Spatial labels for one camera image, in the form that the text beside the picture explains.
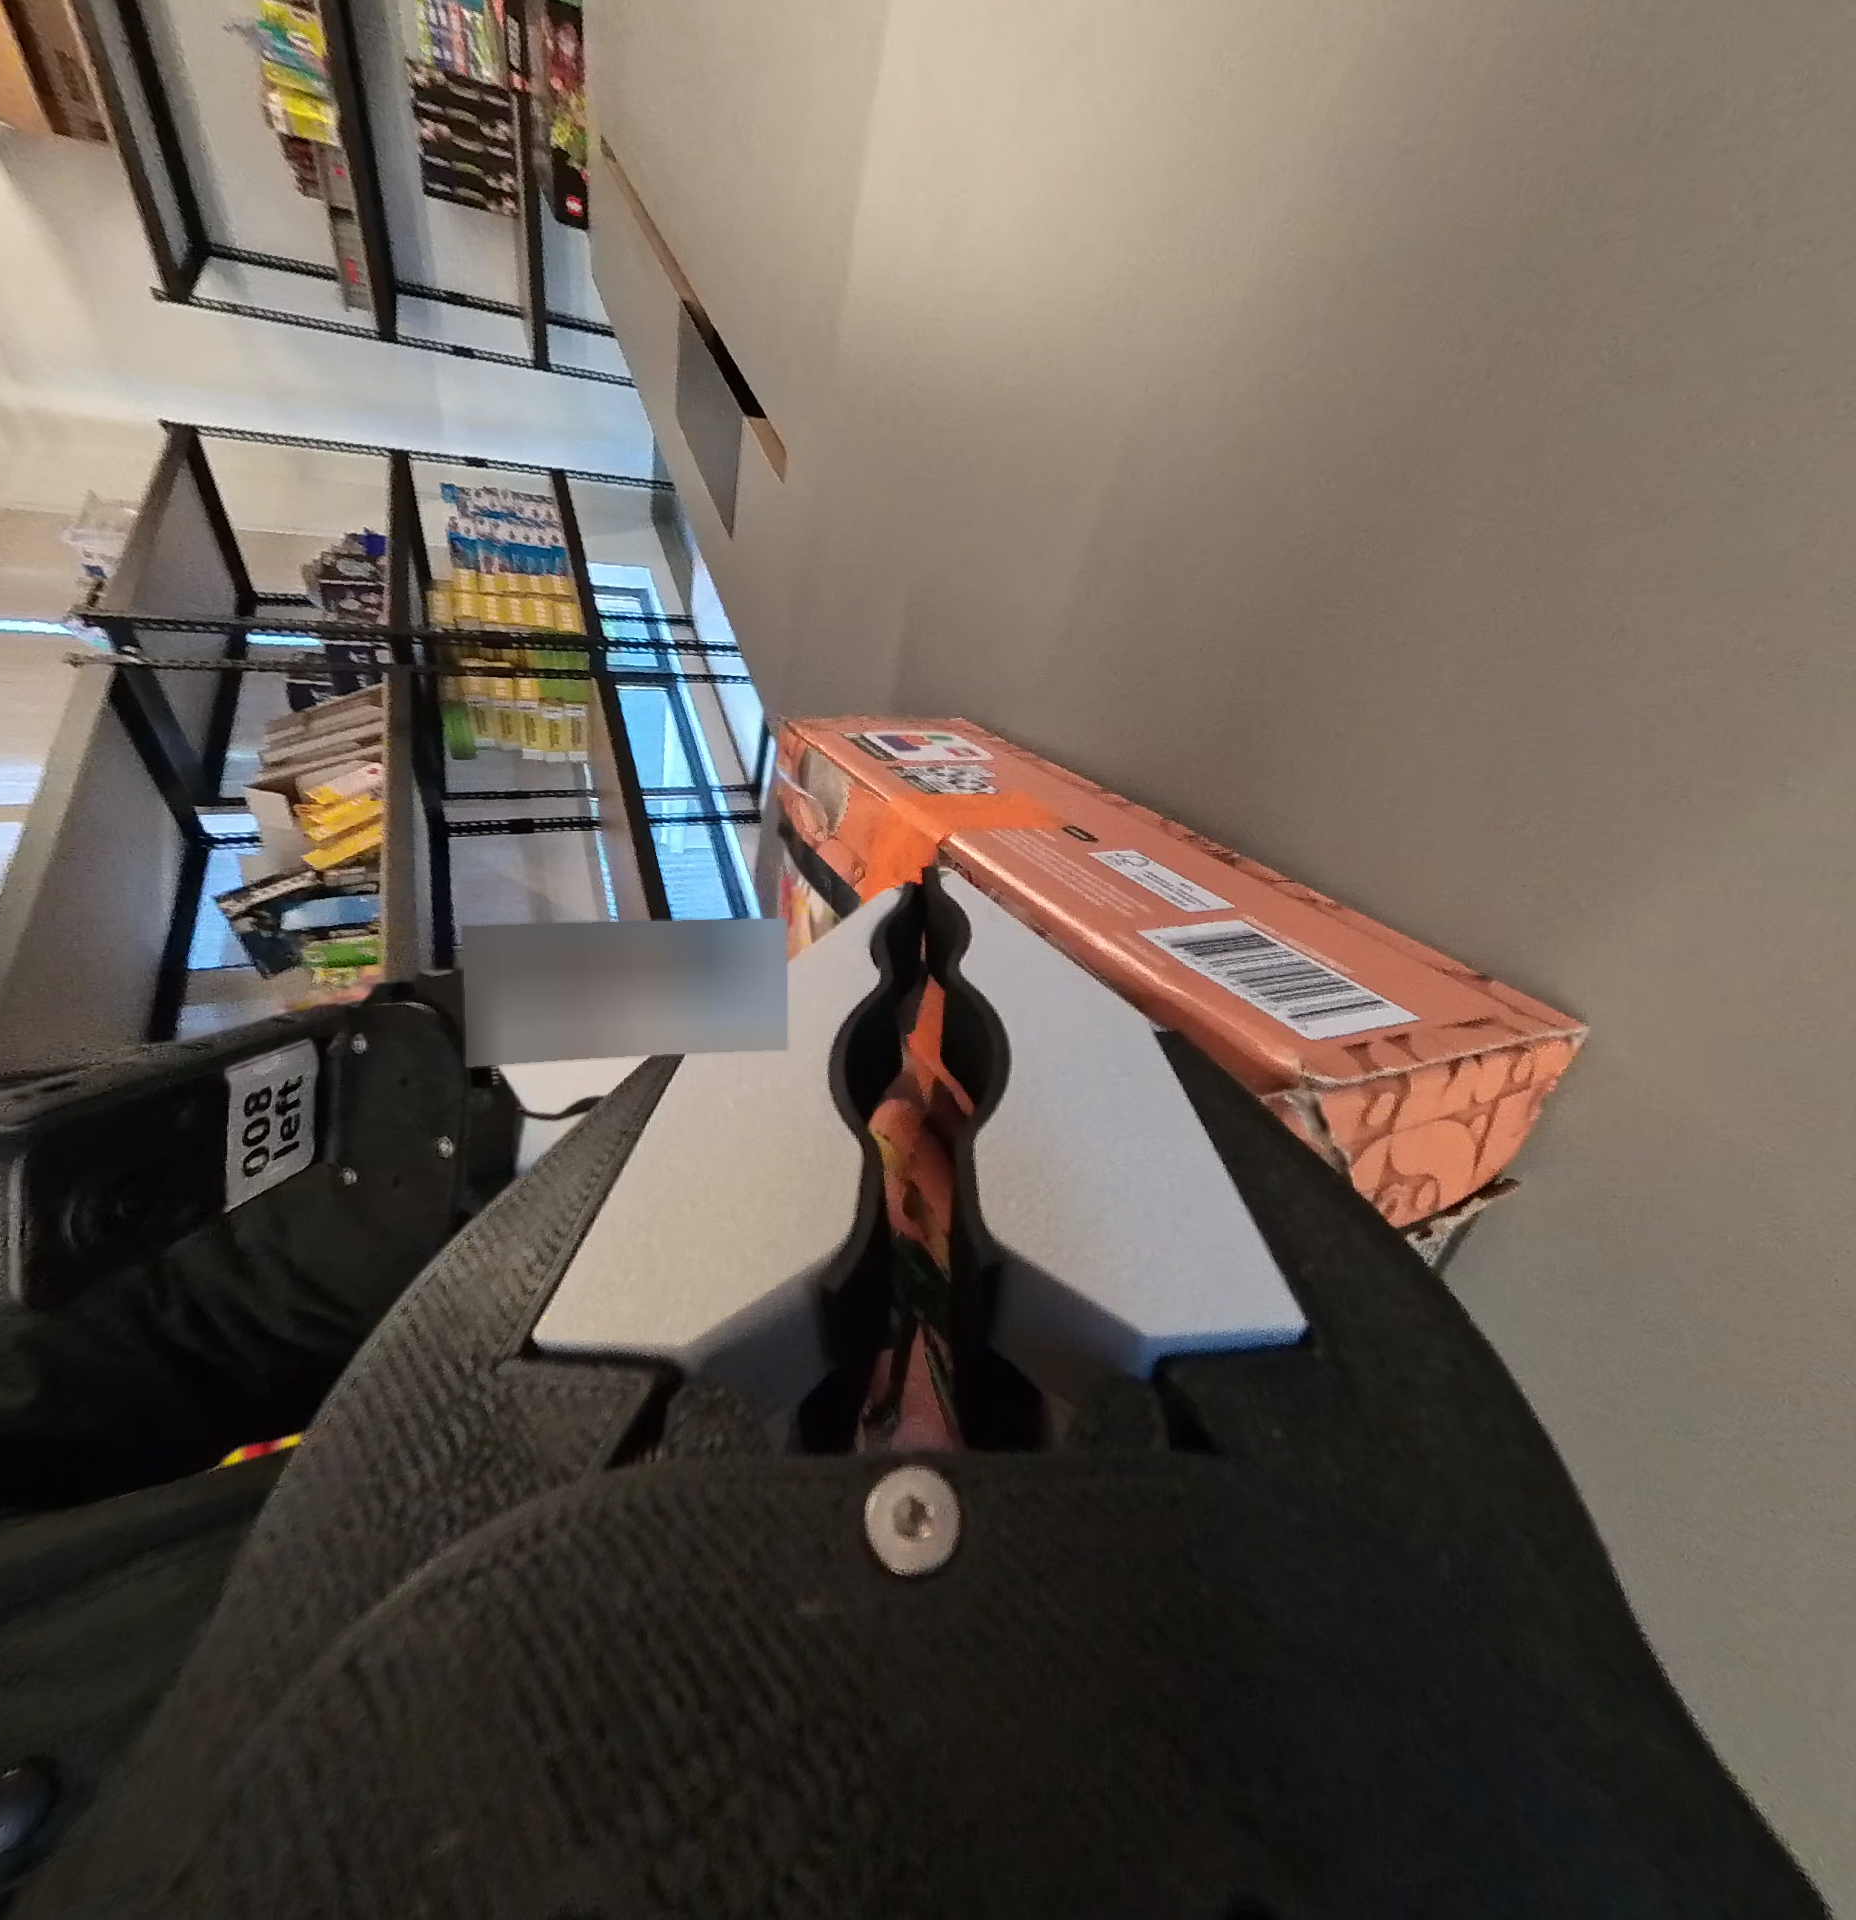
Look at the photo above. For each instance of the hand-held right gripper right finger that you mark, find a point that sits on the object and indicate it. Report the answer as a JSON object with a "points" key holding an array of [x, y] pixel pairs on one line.
{"points": [[1139, 1201]]}

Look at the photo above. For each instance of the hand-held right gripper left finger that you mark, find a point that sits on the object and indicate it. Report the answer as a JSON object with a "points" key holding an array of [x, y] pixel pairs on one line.
{"points": [[703, 1201]]}

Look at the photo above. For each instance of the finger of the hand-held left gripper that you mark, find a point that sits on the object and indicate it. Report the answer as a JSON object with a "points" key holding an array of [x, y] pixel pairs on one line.
{"points": [[596, 1083]]}

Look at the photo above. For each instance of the black flower-print cardboard box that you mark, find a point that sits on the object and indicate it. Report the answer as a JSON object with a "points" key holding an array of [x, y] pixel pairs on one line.
{"points": [[1166, 900]]}

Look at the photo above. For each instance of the black shelving rack with goods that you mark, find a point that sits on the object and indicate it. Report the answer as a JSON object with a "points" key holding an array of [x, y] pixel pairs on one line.
{"points": [[462, 150]]}

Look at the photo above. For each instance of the stack of yellow-green boxes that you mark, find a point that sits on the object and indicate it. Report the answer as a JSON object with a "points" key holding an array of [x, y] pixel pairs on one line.
{"points": [[509, 607]]}

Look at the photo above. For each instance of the grey adjoining table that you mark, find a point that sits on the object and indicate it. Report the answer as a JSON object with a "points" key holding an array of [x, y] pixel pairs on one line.
{"points": [[644, 301]]}

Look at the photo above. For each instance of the brown cardboard box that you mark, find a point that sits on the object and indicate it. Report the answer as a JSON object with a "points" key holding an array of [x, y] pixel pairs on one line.
{"points": [[52, 76]]}

